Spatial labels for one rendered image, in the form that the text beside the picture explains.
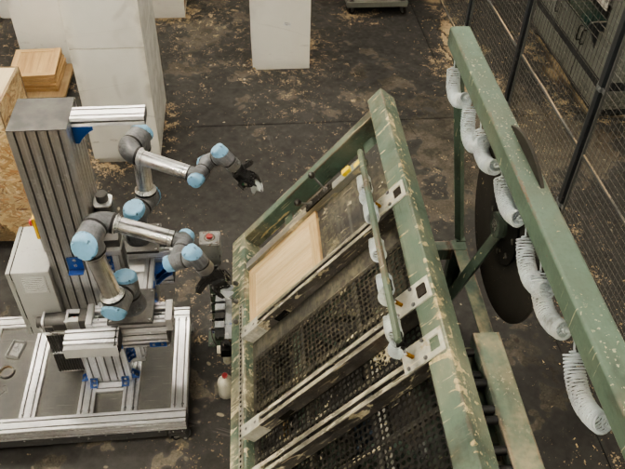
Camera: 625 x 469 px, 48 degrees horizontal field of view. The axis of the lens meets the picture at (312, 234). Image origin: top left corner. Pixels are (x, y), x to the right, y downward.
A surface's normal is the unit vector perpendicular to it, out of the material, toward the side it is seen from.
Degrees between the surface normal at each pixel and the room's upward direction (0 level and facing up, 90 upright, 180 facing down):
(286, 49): 90
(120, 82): 90
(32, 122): 0
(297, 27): 90
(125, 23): 90
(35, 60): 0
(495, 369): 0
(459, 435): 51
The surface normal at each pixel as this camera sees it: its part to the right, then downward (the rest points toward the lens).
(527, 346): 0.03, -0.72
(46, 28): 0.10, 0.69
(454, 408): -0.76, -0.43
